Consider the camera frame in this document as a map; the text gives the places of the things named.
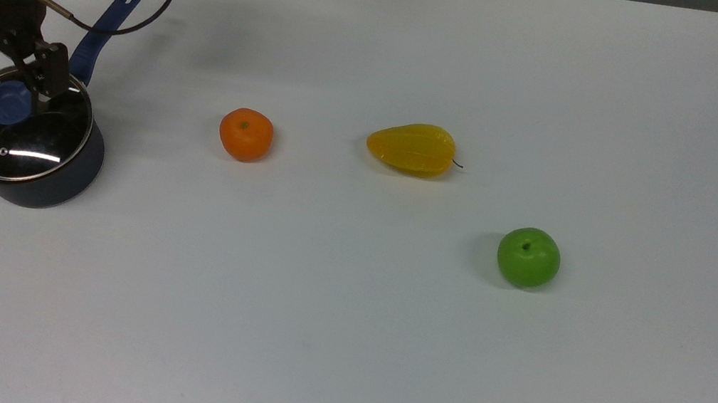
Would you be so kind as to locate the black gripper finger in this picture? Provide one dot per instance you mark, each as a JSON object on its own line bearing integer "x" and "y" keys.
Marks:
{"x": 52, "y": 72}

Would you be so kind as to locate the glass lid with blue knob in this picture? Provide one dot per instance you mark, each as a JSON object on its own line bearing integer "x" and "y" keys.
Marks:
{"x": 23, "y": 137}

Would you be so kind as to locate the dark blue saucepan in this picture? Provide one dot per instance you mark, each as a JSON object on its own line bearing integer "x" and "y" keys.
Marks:
{"x": 47, "y": 192}

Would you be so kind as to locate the orange mandarin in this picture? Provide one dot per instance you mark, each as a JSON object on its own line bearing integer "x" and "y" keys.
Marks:
{"x": 245, "y": 134}

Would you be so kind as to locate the yellow starfruit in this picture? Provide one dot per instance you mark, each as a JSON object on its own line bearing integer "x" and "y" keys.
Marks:
{"x": 414, "y": 149}

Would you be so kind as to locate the green apple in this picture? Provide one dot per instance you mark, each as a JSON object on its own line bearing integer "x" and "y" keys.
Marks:
{"x": 528, "y": 258}

